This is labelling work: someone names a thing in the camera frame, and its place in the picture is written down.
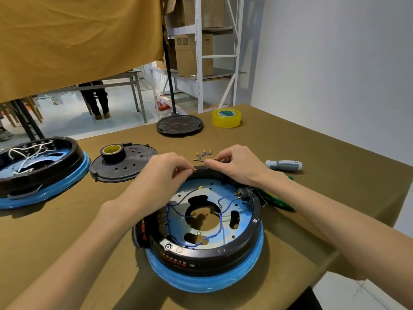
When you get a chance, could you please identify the person's right hand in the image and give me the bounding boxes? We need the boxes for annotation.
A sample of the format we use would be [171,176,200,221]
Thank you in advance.
[203,144,275,188]

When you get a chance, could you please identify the person's left hand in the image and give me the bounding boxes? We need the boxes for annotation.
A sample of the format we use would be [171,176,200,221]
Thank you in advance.
[126,152,196,220]

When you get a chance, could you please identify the person's left forearm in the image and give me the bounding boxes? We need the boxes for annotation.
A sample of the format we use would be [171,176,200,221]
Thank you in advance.
[6,192,156,310]

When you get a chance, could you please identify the person's right forearm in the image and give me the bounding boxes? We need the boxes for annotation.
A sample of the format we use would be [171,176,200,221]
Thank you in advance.
[257,172,413,309]

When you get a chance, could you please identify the black power socket brass pins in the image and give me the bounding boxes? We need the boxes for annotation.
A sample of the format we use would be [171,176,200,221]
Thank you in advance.
[234,187,260,204]

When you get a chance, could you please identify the black stand with round base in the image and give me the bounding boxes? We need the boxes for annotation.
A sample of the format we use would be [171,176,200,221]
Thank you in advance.
[156,26,204,137]

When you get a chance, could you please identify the black round perforated cover plate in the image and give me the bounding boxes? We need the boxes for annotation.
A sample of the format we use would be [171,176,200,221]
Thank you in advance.
[89,142,159,184]

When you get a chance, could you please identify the black tape roll yellow core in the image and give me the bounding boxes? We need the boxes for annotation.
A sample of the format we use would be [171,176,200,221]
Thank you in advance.
[100,144,127,164]

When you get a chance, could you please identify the white metal shelving rack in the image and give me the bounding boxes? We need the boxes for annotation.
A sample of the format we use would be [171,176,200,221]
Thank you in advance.
[149,0,248,115]

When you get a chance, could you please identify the grey metal table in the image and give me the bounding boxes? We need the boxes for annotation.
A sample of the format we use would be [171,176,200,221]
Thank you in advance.
[32,69,148,124]

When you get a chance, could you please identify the olive table cloth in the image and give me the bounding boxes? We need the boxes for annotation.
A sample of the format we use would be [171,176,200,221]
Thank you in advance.
[0,104,413,310]

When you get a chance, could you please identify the tall printed cardboard box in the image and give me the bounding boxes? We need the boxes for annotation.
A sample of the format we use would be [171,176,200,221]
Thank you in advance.
[174,33,214,77]

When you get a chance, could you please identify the small dark cardboard box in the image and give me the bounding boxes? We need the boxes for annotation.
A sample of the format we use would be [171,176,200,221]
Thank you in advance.
[156,38,178,71]

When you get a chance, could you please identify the plain wide cardboard box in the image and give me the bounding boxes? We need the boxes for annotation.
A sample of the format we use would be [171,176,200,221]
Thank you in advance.
[182,0,225,29]

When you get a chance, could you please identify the black trousers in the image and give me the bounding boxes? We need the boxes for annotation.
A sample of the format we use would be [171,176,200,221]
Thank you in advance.
[283,286,324,310]

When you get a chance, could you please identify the wooden chair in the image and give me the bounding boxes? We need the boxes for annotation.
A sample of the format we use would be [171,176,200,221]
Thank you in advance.
[0,96,44,128]

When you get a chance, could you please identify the black tripod legs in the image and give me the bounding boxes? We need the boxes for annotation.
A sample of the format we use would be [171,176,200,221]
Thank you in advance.
[10,98,46,142]

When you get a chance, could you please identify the mustard fabric curtain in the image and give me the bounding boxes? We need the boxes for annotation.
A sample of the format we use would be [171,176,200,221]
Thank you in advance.
[0,0,166,104]

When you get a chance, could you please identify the blue wire bundle brass terminals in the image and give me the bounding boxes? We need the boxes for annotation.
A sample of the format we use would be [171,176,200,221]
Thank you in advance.
[193,149,213,163]

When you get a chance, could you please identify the grey white handle screwdriver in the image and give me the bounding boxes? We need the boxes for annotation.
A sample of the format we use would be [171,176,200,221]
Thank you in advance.
[265,160,303,172]

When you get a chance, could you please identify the green handle screwdriver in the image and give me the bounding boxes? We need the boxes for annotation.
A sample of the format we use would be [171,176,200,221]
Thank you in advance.
[257,176,295,212]

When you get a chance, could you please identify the blue cooker base white wires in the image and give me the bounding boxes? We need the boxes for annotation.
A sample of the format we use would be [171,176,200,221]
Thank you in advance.
[0,136,92,211]

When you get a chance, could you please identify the white wire bundle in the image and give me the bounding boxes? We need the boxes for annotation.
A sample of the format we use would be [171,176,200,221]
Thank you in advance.
[8,141,55,175]

